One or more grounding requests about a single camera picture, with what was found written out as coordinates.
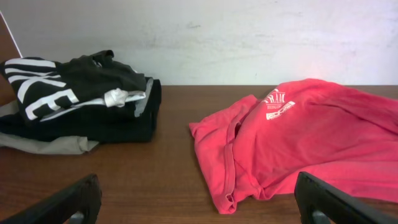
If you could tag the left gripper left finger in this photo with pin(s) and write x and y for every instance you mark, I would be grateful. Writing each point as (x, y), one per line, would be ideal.
(80, 202)

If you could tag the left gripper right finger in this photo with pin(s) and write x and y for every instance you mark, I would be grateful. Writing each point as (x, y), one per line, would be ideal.
(319, 202)

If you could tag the red printed t-shirt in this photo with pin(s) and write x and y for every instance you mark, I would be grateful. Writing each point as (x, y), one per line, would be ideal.
(257, 147)

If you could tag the grey folded garment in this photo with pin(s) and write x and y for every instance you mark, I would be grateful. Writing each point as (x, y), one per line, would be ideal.
(65, 145)

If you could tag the black folded garment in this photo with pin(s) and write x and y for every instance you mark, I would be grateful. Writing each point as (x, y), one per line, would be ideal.
(134, 122)

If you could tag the white folded garment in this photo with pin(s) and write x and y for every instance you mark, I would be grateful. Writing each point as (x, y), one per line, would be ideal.
(116, 97)

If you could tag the black Nike t-shirt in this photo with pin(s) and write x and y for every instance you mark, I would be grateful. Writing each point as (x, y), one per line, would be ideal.
(43, 86)

